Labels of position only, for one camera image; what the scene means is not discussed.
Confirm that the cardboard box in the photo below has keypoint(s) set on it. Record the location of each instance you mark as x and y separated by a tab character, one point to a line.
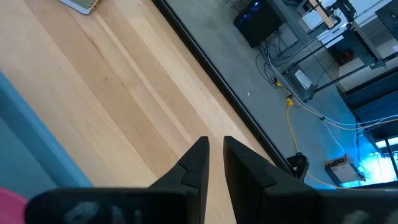
345	171

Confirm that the black desk frame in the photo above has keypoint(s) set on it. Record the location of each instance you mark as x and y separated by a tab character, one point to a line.
311	56

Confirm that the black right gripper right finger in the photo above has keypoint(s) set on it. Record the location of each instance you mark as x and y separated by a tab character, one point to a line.
273	199

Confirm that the blue-grey plastic tray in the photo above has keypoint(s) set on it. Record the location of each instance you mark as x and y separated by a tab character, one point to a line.
31	140

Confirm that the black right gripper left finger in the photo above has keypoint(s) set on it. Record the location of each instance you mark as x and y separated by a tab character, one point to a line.
174	199

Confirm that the small white floor box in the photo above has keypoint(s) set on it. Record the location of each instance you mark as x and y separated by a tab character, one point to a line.
303	79

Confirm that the black computer tower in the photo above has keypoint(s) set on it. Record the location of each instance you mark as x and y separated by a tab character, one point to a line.
256	21

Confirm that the orange black tool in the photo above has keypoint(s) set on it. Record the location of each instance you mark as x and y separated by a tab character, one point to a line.
344	56

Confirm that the red plastic plate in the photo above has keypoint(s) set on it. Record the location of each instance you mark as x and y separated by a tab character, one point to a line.
9	208

